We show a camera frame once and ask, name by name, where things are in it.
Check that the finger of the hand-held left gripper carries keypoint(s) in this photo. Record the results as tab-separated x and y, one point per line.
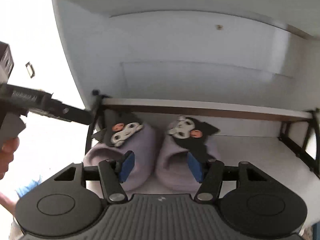
77	115

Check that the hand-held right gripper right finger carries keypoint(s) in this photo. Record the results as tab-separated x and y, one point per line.
194	167

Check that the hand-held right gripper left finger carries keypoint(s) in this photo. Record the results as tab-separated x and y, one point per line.
127	166

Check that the purple slide slipper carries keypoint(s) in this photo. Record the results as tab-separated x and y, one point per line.
142	142
172	155

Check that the person's left hand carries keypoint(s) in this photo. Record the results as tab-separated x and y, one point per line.
7	160

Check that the person's jeans-clad leg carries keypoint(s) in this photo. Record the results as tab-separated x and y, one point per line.
27	187

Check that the white shoe cabinet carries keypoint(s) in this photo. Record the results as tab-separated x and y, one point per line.
175	55

